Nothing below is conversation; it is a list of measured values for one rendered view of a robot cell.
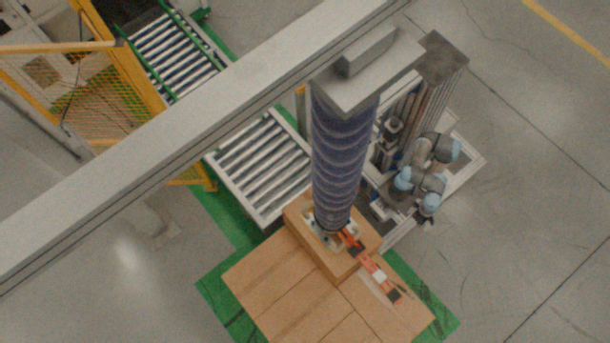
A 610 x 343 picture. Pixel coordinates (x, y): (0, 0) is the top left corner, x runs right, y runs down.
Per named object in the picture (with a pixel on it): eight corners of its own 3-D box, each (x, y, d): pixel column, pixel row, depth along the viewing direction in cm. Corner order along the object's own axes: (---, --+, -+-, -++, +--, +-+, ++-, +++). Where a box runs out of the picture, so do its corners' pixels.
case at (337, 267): (284, 223, 349) (280, 208, 312) (325, 192, 357) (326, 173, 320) (335, 287, 330) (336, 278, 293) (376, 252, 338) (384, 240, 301)
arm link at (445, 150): (412, 185, 296) (440, 128, 253) (435, 194, 293) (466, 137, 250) (407, 199, 289) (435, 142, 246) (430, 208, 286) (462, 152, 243)
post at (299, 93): (297, 141, 434) (293, 84, 342) (303, 137, 436) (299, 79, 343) (302, 146, 432) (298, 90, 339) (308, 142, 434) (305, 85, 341)
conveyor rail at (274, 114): (172, 11, 446) (165, -3, 428) (175, 9, 447) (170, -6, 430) (326, 182, 375) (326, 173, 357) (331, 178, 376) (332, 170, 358)
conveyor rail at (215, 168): (113, 48, 432) (105, 34, 414) (118, 45, 433) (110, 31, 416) (263, 232, 361) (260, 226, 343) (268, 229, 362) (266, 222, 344)
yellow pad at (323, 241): (297, 217, 309) (297, 214, 304) (309, 208, 311) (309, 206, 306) (329, 257, 298) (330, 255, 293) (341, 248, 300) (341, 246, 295)
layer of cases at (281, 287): (230, 283, 372) (220, 275, 335) (323, 208, 394) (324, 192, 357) (326, 412, 336) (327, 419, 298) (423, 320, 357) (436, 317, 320)
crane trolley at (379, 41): (310, 45, 129) (309, 23, 120) (352, 15, 132) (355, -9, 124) (347, 82, 124) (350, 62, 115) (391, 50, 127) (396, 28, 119)
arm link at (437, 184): (428, 167, 222) (420, 187, 218) (451, 175, 220) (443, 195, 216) (424, 172, 229) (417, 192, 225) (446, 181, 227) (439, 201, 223)
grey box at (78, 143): (81, 147, 275) (55, 124, 247) (89, 142, 276) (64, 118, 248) (98, 171, 269) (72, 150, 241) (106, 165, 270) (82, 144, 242)
